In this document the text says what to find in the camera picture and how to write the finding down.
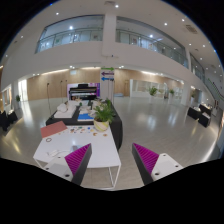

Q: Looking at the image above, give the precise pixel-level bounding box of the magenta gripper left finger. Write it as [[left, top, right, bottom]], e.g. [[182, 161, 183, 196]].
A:
[[44, 144, 92, 185]]

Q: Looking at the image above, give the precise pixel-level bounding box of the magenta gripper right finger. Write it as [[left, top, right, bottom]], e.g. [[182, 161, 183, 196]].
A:
[[132, 143, 182, 185]]

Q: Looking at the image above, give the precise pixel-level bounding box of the white rectangular table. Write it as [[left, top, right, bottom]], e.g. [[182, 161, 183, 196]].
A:
[[32, 124, 122, 190]]

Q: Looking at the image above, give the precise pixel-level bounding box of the red board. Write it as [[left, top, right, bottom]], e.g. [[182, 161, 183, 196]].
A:
[[41, 121, 67, 138]]

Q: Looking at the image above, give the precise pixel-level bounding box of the blue book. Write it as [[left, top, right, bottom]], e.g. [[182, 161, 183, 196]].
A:
[[77, 113, 94, 122]]

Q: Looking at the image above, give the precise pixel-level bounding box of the white cushion stack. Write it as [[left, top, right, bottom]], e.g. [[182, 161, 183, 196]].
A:
[[54, 103, 76, 118]]

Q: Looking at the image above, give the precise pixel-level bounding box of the black draped table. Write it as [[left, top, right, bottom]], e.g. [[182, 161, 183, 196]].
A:
[[46, 100, 123, 149]]

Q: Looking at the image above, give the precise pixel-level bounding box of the potted green plant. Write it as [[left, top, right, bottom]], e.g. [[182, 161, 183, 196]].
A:
[[93, 99, 115, 132]]

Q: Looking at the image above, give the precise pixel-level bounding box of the black display stand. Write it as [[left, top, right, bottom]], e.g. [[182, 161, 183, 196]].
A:
[[198, 104, 211, 127], [187, 107, 202, 120]]

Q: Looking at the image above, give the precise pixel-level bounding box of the black display stand far right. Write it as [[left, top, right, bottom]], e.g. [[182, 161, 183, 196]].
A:
[[198, 104, 211, 127]]

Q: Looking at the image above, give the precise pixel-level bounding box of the black piano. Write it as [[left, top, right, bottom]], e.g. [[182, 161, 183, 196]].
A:
[[68, 84, 97, 100]]

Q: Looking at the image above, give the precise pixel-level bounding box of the black chair left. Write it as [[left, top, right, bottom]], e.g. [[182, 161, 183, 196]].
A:
[[0, 111, 18, 131]]

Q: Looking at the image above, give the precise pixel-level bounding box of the directional sign pillar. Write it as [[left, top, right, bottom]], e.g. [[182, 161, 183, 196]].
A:
[[100, 68, 114, 101]]

